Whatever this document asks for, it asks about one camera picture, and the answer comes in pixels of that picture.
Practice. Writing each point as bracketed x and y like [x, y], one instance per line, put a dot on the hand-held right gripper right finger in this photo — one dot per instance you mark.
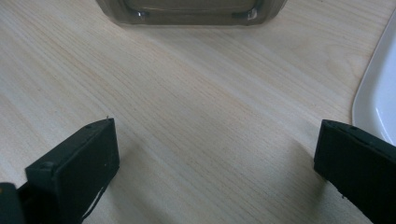
[358, 165]

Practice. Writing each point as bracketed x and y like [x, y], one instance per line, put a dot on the translucent brown plastic container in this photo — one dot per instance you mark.
[190, 15]

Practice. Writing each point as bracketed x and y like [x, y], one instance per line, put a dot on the white plastic container lid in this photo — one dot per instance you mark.
[381, 93]

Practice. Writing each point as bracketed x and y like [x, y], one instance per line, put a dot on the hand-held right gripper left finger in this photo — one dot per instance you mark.
[74, 168]

